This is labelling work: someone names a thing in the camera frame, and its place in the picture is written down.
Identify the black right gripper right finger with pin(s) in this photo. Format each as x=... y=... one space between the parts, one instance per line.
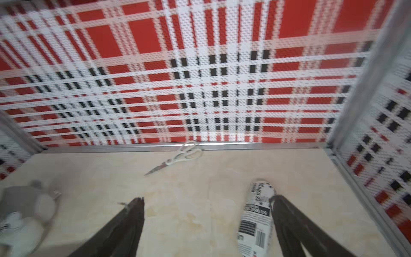
x=296 y=232

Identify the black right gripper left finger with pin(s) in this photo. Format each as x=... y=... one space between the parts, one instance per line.
x=120 y=237

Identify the grey white husky plush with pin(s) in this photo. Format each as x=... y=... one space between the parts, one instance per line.
x=26 y=214

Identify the white handled scissors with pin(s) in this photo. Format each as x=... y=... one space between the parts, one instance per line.
x=187 y=152

